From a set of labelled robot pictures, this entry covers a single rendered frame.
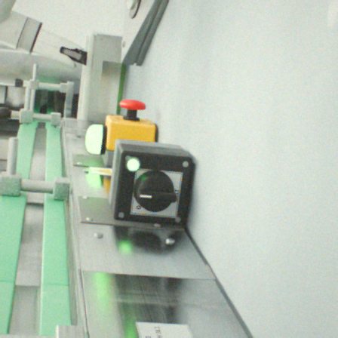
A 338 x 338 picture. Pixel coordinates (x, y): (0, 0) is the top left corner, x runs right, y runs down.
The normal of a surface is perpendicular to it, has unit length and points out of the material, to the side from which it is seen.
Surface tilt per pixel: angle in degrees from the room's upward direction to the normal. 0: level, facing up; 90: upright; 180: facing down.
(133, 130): 90
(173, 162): 90
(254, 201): 0
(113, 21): 90
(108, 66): 90
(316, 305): 0
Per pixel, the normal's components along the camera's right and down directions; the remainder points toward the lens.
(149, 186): 0.15, 0.22
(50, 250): 0.13, -0.97
